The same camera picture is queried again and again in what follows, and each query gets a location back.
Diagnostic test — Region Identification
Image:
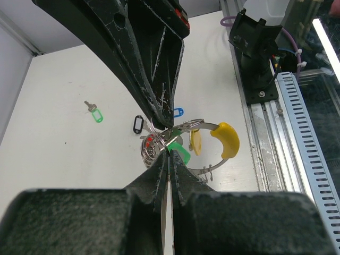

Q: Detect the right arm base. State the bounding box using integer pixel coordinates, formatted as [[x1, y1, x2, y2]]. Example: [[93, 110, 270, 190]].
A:
[[229, 9, 282, 105]]

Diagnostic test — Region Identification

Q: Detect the blue tag key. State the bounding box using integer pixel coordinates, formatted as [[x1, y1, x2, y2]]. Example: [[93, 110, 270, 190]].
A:
[[174, 107, 184, 118]]

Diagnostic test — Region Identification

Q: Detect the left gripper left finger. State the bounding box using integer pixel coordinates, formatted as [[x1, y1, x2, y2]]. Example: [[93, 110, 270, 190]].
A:
[[1, 152, 169, 254]]

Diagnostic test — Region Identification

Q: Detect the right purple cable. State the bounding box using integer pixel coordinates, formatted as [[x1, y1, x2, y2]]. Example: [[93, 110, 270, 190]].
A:
[[220, 15, 308, 80]]

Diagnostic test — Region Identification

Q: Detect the light green tag key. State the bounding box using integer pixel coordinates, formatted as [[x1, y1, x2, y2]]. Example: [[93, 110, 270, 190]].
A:
[[84, 101, 104, 123]]

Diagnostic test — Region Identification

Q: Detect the white slotted cable duct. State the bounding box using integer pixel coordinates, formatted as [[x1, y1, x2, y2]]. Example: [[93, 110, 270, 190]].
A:
[[277, 72, 339, 254]]

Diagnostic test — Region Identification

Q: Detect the keyring with yellow handle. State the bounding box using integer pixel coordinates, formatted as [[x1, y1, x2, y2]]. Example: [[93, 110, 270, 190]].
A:
[[140, 118, 241, 183]]

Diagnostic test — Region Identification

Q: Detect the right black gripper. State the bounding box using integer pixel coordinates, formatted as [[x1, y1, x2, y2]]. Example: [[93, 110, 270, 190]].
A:
[[33, 0, 190, 130]]

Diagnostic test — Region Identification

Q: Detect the bright green tag key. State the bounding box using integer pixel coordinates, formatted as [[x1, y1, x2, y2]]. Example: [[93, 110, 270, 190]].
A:
[[167, 141, 191, 165]]

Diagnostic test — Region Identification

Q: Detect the red tag key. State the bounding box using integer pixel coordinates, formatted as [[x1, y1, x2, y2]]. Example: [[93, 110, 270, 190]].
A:
[[146, 134, 155, 147]]

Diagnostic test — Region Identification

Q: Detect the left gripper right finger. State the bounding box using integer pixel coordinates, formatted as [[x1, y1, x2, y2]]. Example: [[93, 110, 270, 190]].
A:
[[169, 151, 336, 254]]

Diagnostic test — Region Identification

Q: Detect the yellow tag key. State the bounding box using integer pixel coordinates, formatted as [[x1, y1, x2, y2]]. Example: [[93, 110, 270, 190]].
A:
[[189, 129, 202, 156]]

